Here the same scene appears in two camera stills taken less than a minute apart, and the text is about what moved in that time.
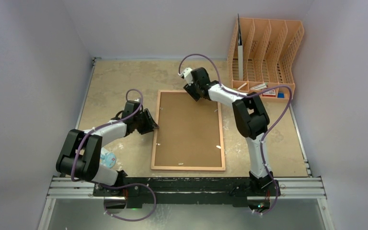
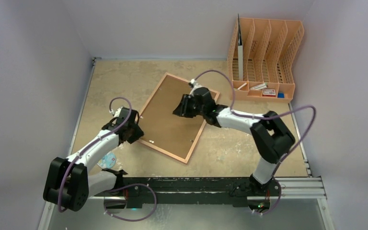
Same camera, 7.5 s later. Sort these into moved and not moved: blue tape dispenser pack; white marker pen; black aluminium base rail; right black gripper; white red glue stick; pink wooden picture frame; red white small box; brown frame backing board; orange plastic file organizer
Moved: right black gripper; brown frame backing board; pink wooden picture frame
Not moved: blue tape dispenser pack; red white small box; white marker pen; white red glue stick; black aluminium base rail; orange plastic file organizer
